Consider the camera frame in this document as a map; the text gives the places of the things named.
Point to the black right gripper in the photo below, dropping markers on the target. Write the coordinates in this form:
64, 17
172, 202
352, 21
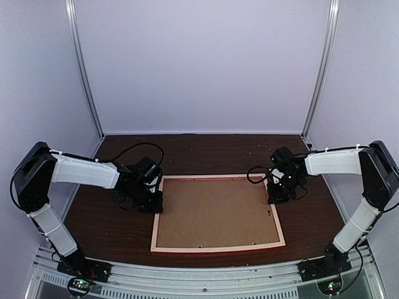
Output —
276, 198

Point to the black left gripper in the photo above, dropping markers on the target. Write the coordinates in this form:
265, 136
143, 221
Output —
155, 207

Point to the red wooden picture frame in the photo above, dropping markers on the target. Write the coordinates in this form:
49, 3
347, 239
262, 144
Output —
218, 249

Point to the brown backing board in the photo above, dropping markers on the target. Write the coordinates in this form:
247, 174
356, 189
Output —
215, 215

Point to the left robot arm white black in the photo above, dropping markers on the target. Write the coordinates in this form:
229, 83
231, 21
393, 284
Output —
43, 168

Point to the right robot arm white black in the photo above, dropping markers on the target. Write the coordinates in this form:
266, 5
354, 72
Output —
366, 173

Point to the right round led board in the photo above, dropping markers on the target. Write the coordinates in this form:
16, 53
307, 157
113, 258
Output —
330, 287

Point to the round led board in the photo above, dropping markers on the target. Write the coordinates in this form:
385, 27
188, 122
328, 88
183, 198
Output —
330, 287
79, 287

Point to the left round led board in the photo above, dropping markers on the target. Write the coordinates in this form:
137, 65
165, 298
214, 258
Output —
79, 287

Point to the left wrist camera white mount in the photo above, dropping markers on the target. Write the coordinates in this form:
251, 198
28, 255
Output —
153, 187

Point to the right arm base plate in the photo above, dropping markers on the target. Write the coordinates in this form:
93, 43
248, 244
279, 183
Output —
320, 268

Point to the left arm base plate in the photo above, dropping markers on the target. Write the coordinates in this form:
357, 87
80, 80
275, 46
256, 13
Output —
85, 268

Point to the aluminium front rail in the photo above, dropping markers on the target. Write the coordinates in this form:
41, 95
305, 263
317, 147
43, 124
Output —
279, 280

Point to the right aluminium corner post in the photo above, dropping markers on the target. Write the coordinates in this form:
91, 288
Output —
327, 49

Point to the aluminium corner post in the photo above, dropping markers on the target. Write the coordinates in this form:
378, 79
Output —
327, 49
83, 74

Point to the left aluminium corner post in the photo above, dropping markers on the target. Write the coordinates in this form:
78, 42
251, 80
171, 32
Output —
83, 74

